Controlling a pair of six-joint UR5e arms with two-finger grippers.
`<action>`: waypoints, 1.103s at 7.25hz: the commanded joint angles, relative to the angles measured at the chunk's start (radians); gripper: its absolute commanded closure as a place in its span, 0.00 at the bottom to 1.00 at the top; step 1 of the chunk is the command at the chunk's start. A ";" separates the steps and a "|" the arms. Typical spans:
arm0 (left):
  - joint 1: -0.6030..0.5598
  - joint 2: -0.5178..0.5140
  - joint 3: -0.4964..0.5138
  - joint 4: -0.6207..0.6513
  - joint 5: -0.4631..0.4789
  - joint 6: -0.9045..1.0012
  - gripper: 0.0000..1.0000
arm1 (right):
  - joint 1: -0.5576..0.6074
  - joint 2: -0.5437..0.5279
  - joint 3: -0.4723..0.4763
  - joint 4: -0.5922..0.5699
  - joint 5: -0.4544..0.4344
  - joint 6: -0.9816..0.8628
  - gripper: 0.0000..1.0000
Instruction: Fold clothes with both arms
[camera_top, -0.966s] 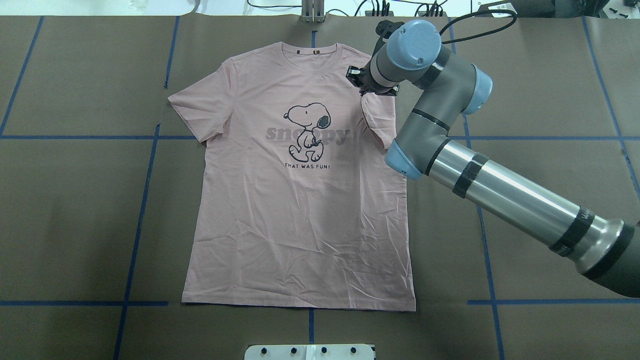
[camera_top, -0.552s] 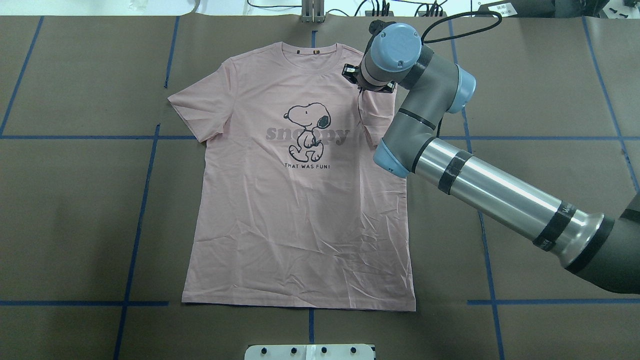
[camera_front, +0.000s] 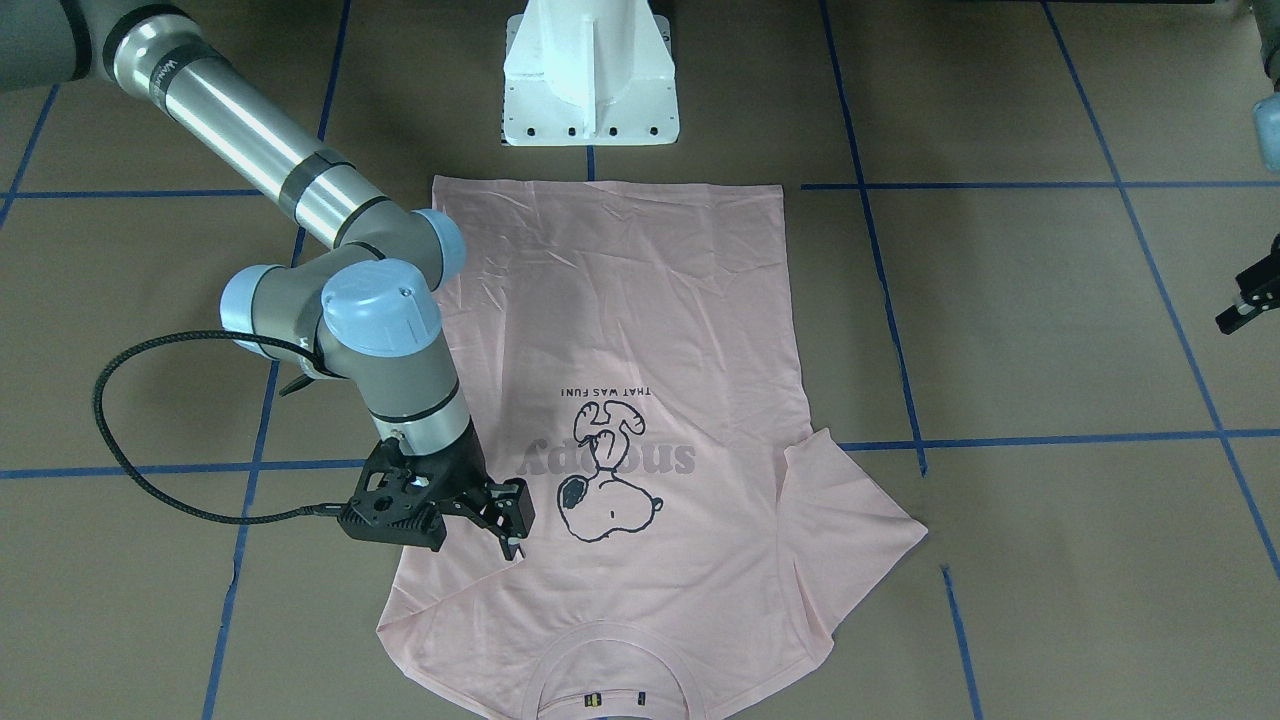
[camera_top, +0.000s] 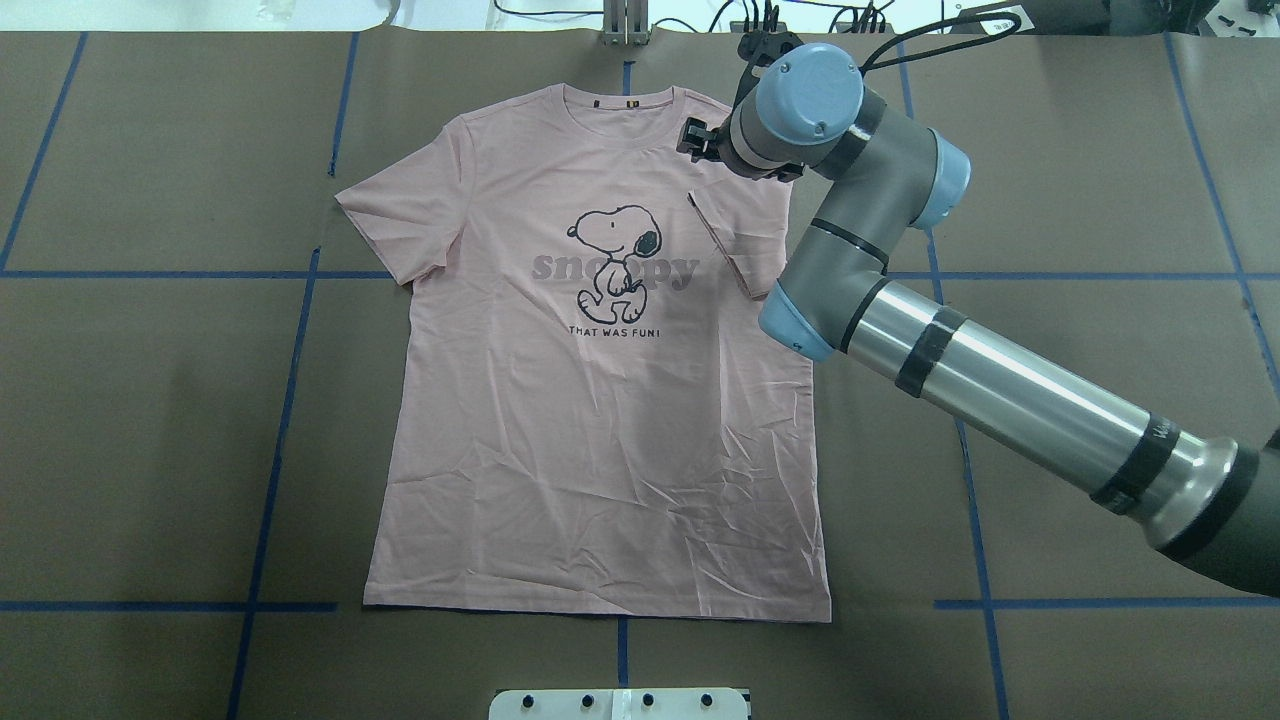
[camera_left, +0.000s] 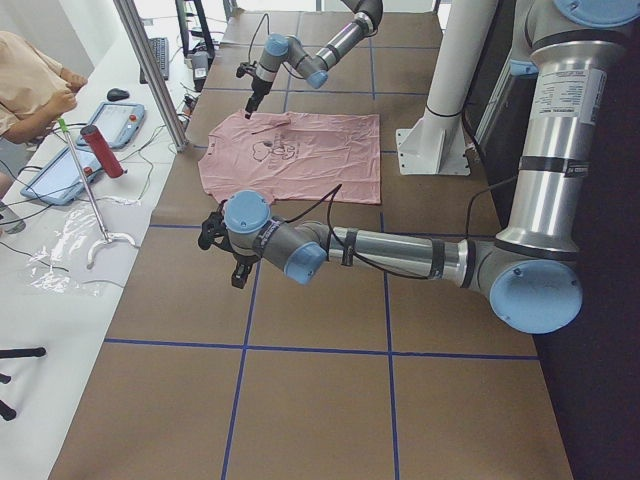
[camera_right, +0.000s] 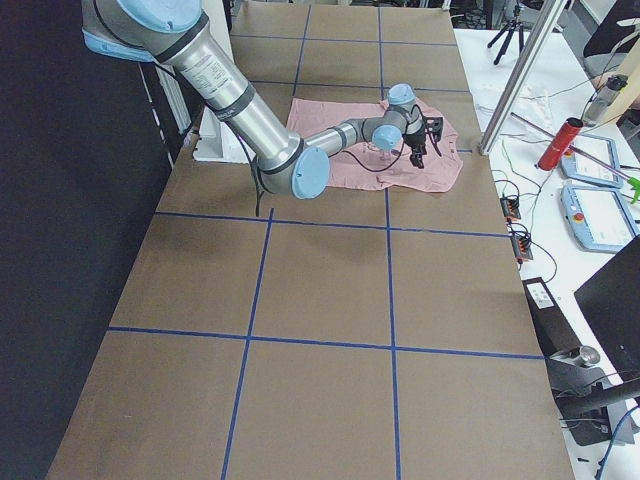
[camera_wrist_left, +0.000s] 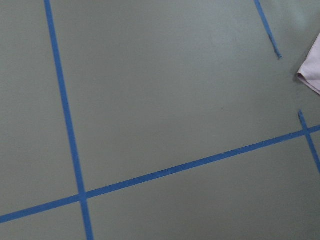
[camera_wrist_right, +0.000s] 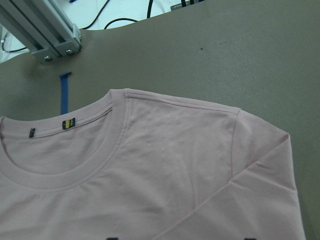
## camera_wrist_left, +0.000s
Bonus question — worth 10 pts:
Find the pink Snoopy t-shirt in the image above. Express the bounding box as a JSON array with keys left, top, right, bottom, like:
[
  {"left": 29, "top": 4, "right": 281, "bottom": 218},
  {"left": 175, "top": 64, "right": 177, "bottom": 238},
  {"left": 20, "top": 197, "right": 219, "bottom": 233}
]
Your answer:
[{"left": 297, "top": 35, "right": 320, "bottom": 95}]

